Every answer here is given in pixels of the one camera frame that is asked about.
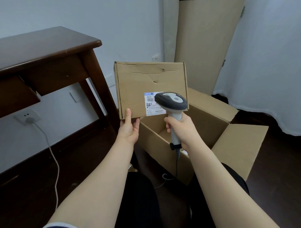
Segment person's left hand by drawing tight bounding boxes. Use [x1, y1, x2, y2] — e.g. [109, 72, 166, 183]
[117, 108, 141, 145]

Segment person's right hand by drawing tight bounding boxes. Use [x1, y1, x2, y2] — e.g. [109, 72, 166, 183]
[164, 113, 201, 151]

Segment grey white barcode scanner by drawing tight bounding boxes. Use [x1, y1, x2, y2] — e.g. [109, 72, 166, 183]
[154, 91, 189, 151]

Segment small labelled cardboard box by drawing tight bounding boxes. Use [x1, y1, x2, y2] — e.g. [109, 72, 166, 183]
[114, 61, 190, 120]

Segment person's right forearm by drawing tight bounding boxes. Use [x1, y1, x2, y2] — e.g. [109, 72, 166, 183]
[182, 135, 275, 228]

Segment person's left forearm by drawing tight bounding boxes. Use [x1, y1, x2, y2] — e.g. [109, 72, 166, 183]
[47, 136, 140, 228]

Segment large open cardboard box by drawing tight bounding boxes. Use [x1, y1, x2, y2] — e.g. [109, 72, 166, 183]
[117, 87, 269, 186]

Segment person's black trousers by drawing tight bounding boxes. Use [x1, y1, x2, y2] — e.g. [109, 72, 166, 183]
[119, 162, 250, 228]

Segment tall cardboard sheet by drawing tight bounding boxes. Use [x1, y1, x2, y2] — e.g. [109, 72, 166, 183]
[174, 0, 246, 96]

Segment dark wooden table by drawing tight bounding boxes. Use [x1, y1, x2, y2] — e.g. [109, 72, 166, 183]
[0, 26, 122, 188]

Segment white curtain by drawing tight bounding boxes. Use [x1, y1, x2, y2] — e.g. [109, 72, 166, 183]
[212, 0, 301, 137]

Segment dark sleeve with white trim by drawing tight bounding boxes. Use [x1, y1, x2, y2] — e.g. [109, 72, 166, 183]
[43, 222, 79, 228]

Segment grey scanner cable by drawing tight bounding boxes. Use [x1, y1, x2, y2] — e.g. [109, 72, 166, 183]
[154, 148, 183, 188]

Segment white blank wall plate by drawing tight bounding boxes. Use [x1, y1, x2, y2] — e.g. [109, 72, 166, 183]
[69, 91, 82, 103]

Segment white plug with cable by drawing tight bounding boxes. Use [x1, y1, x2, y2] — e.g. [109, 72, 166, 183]
[25, 117, 60, 212]

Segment white wall socket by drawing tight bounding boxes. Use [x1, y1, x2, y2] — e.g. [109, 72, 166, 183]
[14, 109, 41, 126]

